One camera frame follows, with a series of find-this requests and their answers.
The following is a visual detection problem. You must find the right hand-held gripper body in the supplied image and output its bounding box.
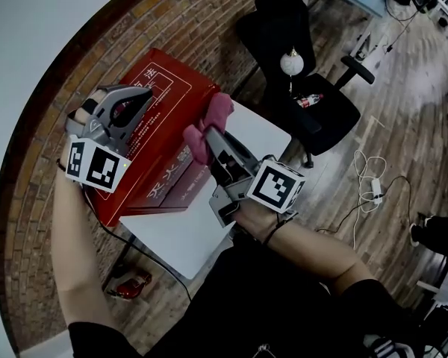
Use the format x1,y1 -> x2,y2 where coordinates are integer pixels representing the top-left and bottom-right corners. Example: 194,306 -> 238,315
208,149 -> 307,230

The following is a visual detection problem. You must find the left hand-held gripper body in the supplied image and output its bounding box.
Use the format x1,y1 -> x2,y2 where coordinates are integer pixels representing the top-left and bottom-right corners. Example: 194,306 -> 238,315
64,97 -> 132,194

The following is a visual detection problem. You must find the pink cloth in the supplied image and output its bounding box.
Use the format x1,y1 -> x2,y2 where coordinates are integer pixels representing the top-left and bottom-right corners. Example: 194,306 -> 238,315
181,92 -> 235,166

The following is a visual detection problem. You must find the red fire extinguisher box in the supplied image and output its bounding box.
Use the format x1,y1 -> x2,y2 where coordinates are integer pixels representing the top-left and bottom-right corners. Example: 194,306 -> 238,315
89,48 -> 222,227

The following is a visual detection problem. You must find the person's left forearm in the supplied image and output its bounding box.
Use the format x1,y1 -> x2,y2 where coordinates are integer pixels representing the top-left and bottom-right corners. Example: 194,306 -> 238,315
51,154 -> 124,335

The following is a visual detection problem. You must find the person's right forearm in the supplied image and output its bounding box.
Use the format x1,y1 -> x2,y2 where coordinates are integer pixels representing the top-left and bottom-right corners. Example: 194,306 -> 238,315
261,218 -> 374,298

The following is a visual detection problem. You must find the red fire extinguisher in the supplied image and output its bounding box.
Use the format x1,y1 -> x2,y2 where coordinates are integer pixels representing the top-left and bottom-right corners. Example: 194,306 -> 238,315
106,268 -> 153,300

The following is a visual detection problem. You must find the person's right hand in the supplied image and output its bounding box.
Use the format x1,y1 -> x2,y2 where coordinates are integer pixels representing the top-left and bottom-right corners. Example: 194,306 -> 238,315
234,198 -> 281,239

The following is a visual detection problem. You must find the person's left hand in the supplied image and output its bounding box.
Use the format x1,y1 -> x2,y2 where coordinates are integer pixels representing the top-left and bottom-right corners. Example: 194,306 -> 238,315
73,89 -> 108,125

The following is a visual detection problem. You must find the plastic bottle with red label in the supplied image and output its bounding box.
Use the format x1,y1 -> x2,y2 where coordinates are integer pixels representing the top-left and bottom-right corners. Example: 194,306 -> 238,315
296,93 -> 325,109

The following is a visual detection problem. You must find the white round ornament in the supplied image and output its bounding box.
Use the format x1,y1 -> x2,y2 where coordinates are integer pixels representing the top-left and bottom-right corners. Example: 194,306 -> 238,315
279,48 -> 305,76

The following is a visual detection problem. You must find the person's dark shirt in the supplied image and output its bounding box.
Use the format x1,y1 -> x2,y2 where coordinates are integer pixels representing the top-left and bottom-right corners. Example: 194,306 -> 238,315
69,233 -> 448,358

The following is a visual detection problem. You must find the black office chair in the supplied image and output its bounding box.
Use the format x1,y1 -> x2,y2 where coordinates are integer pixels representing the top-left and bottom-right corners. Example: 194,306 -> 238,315
234,0 -> 376,168

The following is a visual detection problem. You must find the person's grey white shoe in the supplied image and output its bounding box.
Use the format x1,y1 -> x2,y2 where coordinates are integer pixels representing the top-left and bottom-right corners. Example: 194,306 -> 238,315
364,336 -> 412,358

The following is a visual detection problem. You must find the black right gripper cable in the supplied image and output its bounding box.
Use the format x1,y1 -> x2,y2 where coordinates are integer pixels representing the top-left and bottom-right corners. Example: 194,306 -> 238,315
262,210 -> 299,246

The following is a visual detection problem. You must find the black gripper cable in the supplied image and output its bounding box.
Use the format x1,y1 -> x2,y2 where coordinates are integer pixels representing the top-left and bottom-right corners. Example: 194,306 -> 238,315
262,210 -> 299,246
84,188 -> 193,301

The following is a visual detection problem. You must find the black floor cable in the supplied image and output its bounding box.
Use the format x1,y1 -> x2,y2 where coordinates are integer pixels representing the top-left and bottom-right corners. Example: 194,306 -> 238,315
316,175 -> 414,235

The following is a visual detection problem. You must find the white floor cable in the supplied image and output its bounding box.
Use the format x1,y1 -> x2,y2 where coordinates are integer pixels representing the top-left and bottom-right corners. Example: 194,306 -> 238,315
352,149 -> 388,246

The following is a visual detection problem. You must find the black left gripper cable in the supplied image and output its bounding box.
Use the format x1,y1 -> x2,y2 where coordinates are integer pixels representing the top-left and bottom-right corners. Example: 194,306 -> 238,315
84,188 -> 193,301

